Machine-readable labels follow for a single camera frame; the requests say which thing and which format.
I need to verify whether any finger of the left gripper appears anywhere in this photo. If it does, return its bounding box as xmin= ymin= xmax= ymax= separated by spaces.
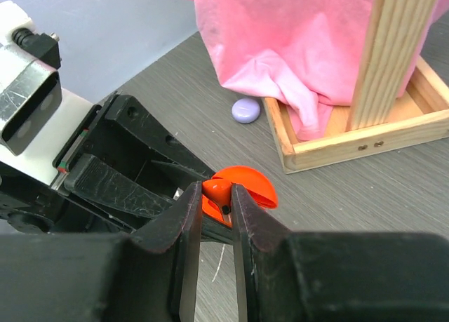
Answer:
xmin=64 ymin=154 xmax=174 ymax=219
xmin=105 ymin=94 xmax=215 ymax=180

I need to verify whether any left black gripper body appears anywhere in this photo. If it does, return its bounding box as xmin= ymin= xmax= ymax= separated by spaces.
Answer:
xmin=56 ymin=101 xmax=196 ymax=231

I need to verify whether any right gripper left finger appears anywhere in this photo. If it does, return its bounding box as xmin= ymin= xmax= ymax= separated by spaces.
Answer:
xmin=129 ymin=182 xmax=202 ymax=321

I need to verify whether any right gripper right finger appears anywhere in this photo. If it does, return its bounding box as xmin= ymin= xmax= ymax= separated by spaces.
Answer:
xmin=231 ymin=185 xmax=307 ymax=321

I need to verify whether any purple earbud case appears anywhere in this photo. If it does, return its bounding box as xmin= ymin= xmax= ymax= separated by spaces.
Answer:
xmin=232 ymin=98 xmax=260 ymax=124

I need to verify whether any red earbud case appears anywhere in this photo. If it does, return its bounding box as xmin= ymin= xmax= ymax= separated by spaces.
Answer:
xmin=201 ymin=165 xmax=279 ymax=229

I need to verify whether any orange earbud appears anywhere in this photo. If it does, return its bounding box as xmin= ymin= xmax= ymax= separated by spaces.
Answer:
xmin=202 ymin=179 xmax=232 ymax=220

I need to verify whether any pink t-shirt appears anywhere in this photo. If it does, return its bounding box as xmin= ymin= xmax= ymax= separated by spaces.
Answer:
xmin=158 ymin=0 xmax=449 ymax=142

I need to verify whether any wooden clothes rack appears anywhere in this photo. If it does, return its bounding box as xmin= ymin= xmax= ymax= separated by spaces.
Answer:
xmin=264 ymin=0 xmax=448 ymax=173

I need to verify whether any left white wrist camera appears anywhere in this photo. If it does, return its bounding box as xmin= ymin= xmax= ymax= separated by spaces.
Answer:
xmin=1 ymin=1 xmax=94 ymax=190

